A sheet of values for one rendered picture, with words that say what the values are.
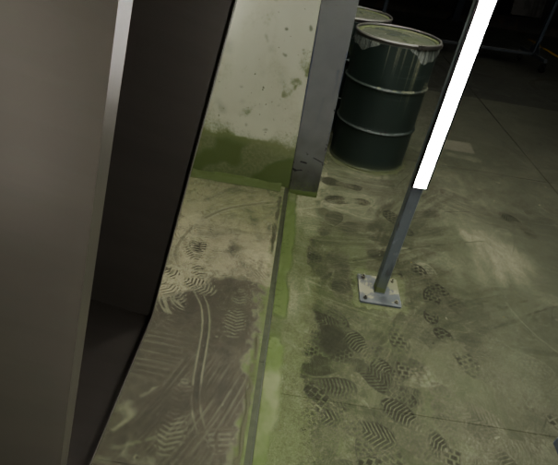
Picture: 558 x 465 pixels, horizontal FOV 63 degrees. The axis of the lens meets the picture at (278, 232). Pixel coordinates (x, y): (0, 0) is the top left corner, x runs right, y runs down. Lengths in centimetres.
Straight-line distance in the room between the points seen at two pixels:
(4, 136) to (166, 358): 149
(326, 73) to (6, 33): 230
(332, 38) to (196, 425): 190
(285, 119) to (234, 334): 131
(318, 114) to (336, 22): 48
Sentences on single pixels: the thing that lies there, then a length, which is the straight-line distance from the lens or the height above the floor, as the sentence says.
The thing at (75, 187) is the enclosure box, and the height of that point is 126.
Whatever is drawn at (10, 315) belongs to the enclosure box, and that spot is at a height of 111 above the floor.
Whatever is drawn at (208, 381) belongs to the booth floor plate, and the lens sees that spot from 173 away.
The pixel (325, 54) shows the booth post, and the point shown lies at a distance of 254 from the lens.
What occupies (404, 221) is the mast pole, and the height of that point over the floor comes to 43.
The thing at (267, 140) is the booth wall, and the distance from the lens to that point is 271.
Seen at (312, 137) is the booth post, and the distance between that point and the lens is 269.
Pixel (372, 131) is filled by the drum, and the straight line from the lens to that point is 320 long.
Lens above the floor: 144
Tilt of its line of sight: 35 degrees down
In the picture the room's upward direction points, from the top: 10 degrees clockwise
